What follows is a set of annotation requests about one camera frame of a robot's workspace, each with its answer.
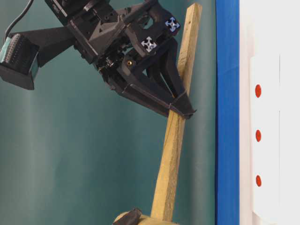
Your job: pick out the blue table cloth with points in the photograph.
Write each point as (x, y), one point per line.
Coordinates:
(227, 113)

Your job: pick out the white foam board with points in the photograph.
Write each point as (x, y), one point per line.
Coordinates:
(269, 110)

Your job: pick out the green backdrop curtain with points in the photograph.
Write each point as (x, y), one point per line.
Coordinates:
(74, 152)

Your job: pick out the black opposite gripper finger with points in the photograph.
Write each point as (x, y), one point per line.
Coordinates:
(131, 82)
(168, 85)

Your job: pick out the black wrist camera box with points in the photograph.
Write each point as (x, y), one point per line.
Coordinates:
(24, 53)

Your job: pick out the wooden mallet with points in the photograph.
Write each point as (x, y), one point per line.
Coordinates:
(165, 191)

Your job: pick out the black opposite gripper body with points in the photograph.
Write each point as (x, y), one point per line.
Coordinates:
(140, 36)

